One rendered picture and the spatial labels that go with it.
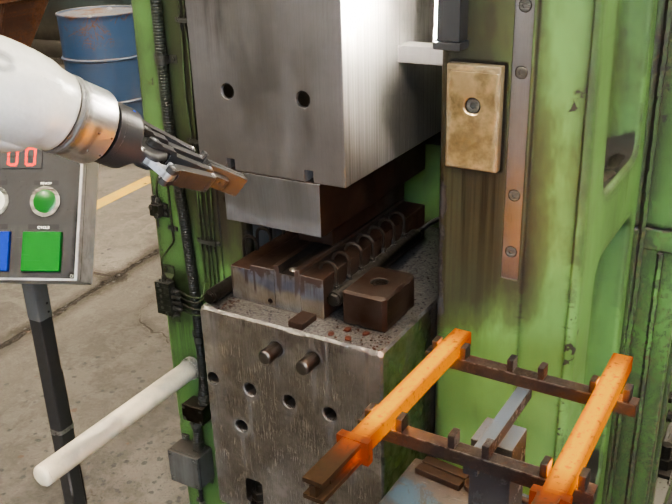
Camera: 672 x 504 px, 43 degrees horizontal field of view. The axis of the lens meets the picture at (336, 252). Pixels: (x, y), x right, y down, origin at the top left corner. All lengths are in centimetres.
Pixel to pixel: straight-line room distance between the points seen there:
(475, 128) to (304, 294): 42
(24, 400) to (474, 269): 206
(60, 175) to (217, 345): 44
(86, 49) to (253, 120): 462
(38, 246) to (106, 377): 161
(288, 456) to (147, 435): 129
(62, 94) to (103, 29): 505
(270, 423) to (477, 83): 72
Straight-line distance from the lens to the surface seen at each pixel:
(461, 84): 138
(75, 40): 606
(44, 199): 168
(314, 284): 148
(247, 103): 144
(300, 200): 143
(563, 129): 137
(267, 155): 144
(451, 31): 135
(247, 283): 157
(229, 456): 173
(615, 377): 125
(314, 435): 156
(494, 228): 144
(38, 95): 92
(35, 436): 299
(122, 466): 276
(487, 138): 138
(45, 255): 166
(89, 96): 97
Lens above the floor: 161
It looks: 23 degrees down
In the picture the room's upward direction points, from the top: 2 degrees counter-clockwise
